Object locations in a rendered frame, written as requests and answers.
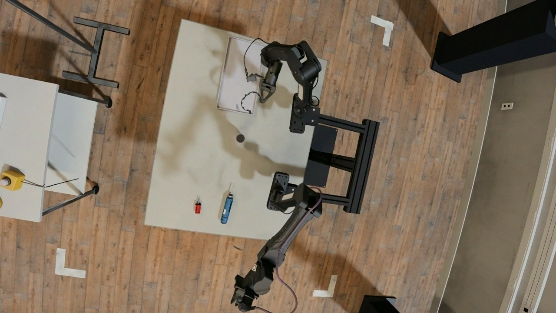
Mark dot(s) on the white hollow tube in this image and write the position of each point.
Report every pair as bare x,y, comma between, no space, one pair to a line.
240,138

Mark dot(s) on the red screwdriver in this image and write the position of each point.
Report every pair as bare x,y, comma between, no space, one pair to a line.
198,207

